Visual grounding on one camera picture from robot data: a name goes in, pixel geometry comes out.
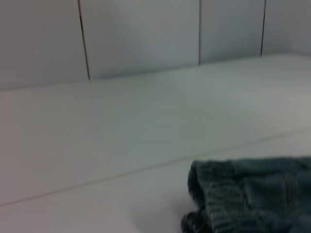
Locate blue denim shorts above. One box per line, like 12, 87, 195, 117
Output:
181, 156, 311, 233

